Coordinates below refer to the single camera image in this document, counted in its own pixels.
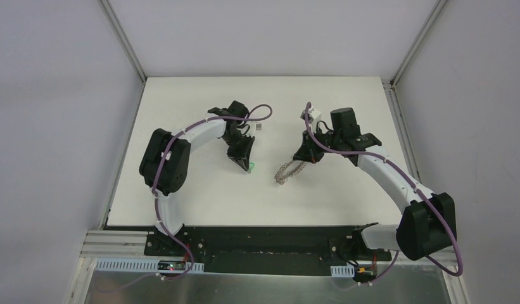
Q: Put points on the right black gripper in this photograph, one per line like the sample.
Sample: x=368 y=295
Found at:
x=308 y=148

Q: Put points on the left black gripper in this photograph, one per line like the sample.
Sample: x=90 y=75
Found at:
x=239 y=150

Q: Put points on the metal disc with key rings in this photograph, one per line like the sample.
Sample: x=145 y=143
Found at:
x=289 y=169

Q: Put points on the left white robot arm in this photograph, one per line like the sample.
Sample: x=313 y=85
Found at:
x=165 y=162

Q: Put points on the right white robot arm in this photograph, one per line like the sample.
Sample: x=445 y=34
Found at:
x=428 y=221

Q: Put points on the left controller board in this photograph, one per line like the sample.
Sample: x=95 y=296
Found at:
x=168 y=266

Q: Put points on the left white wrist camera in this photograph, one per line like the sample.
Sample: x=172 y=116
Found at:
x=255 y=127

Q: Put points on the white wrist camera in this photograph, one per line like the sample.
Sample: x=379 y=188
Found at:
x=255 y=127
x=311 y=115

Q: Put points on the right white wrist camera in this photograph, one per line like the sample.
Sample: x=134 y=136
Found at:
x=311 y=115

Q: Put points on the aluminium frame rail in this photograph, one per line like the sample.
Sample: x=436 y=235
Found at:
x=122 y=38

